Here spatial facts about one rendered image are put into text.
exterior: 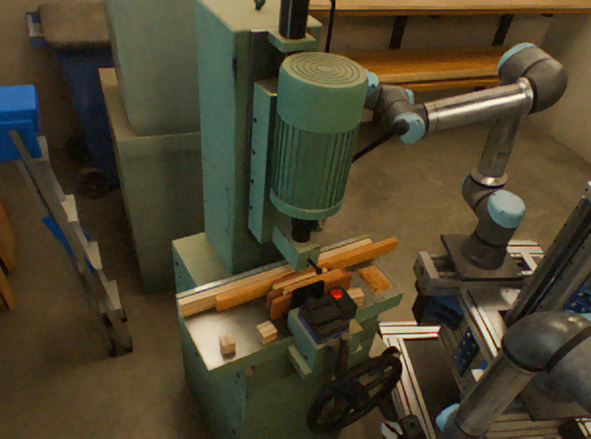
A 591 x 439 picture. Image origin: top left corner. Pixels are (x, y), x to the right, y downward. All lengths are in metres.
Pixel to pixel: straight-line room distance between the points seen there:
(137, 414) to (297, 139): 1.49
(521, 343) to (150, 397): 1.61
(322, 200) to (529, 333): 0.49
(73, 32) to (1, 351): 1.51
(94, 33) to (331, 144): 1.92
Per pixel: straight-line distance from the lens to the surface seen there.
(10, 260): 2.75
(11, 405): 2.32
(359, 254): 1.41
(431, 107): 1.31
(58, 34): 2.74
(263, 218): 1.24
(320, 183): 1.02
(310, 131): 0.96
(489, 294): 1.77
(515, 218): 1.61
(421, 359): 2.16
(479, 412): 1.12
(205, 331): 1.22
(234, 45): 1.10
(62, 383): 2.31
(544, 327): 0.93
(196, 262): 1.53
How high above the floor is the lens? 1.87
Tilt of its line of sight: 44 degrees down
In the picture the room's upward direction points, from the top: 10 degrees clockwise
